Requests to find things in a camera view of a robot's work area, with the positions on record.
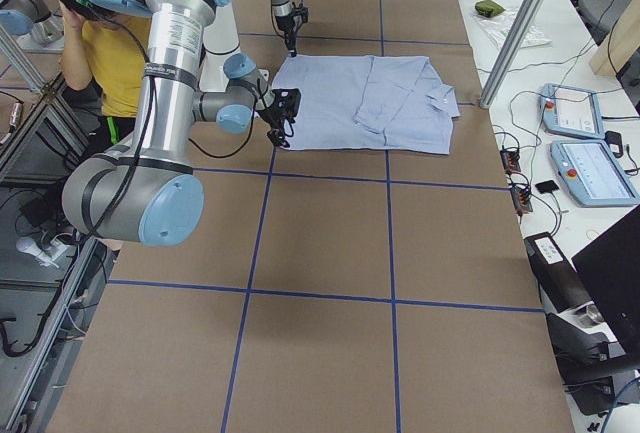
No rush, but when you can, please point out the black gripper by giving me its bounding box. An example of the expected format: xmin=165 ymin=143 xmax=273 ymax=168
xmin=277 ymin=14 xmax=298 ymax=57
xmin=256 ymin=88 xmax=301 ymax=148

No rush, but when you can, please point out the blue striped dress shirt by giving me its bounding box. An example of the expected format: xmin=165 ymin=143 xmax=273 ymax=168
xmin=272 ymin=55 xmax=460 ymax=155

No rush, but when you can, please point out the person in yellow shirt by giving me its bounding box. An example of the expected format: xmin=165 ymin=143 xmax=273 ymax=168
xmin=59 ymin=0 xmax=151 ymax=152

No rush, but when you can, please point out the green folded cloth pouch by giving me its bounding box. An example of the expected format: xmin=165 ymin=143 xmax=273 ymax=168
xmin=474 ymin=0 xmax=505 ymax=18

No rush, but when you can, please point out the clear bag with MiNi print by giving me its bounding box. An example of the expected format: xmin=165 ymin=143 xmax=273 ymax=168
xmin=474 ymin=7 xmax=553 ymax=49

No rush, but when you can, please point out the orange circuit board far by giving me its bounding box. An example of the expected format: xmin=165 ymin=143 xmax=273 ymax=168
xmin=500 ymin=149 xmax=521 ymax=174

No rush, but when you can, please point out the orange circuit board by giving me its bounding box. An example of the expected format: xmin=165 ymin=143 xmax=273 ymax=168
xmin=509 ymin=184 xmax=533 ymax=216
xmin=500 ymin=149 xmax=521 ymax=174

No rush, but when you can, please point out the orange circuit board near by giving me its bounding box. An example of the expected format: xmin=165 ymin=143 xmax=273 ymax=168
xmin=509 ymin=184 xmax=533 ymax=216

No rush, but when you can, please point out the far blue teach pendant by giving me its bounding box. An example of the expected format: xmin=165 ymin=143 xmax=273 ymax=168
xmin=540 ymin=83 xmax=605 ymax=140

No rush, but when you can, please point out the blue teach pendant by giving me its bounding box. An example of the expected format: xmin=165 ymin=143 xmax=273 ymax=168
xmin=540 ymin=83 xmax=605 ymax=140
xmin=549 ymin=139 xmax=639 ymax=207

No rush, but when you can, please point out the near blue teach pendant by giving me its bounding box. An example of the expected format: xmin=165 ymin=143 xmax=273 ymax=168
xmin=549 ymin=139 xmax=639 ymax=207

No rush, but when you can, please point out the black device with label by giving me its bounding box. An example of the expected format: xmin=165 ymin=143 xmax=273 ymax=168
xmin=523 ymin=232 xmax=592 ymax=312

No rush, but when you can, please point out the black monitor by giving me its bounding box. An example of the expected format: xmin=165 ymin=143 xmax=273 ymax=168
xmin=572 ymin=208 xmax=639 ymax=352

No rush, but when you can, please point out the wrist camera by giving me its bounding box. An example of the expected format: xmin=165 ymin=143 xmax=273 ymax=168
xmin=293 ymin=3 xmax=309 ymax=28

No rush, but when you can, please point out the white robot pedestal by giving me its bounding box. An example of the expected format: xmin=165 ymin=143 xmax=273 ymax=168
xmin=192 ymin=0 xmax=270 ymax=118

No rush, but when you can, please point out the aluminium frame post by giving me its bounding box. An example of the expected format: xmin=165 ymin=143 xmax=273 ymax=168
xmin=479 ymin=0 xmax=544 ymax=109

